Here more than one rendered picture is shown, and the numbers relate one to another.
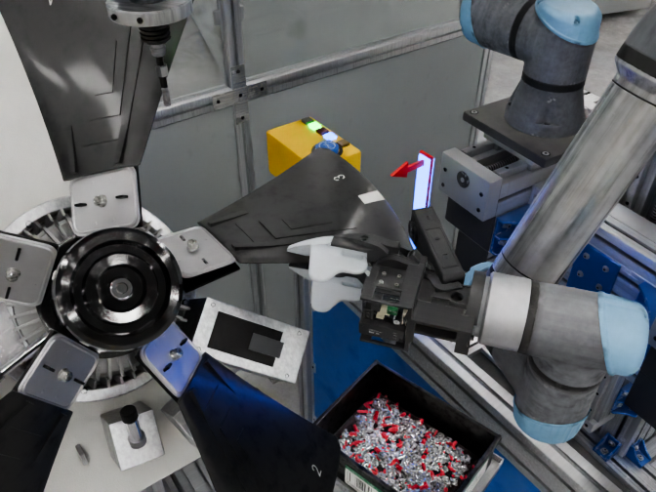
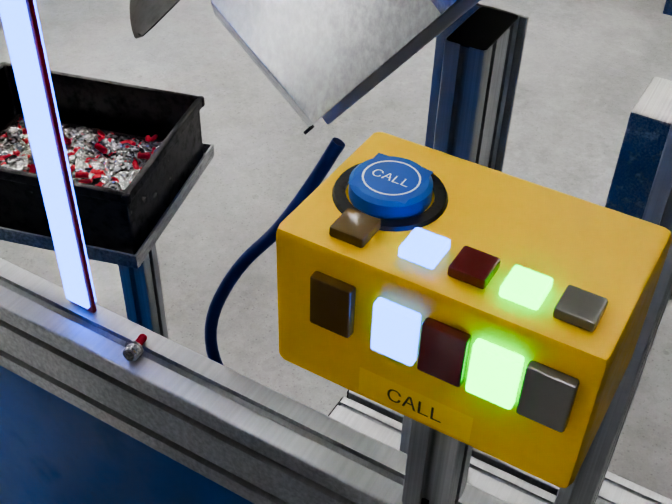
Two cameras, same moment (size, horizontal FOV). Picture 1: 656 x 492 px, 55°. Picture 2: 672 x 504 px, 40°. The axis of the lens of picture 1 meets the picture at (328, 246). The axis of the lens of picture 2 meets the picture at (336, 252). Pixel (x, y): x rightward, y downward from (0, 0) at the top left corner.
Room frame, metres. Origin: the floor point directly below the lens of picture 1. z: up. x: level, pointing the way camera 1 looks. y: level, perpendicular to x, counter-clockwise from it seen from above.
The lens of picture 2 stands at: (1.25, -0.17, 1.34)
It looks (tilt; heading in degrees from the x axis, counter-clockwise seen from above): 41 degrees down; 155
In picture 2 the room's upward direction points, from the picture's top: 2 degrees clockwise
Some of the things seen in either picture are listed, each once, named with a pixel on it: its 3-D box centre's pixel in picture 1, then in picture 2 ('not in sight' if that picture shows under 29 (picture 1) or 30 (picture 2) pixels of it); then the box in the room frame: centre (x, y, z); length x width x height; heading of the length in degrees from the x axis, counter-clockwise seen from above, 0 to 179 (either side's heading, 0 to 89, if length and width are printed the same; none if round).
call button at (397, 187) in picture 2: (327, 148); (390, 189); (0.95, 0.00, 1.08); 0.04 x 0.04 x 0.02
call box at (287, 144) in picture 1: (312, 164); (463, 306); (0.98, 0.03, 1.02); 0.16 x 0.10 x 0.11; 36
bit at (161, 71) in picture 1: (163, 78); not in sight; (0.53, 0.15, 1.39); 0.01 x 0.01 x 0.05
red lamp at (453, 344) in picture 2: not in sight; (443, 352); (1.02, -0.01, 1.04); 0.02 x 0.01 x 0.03; 36
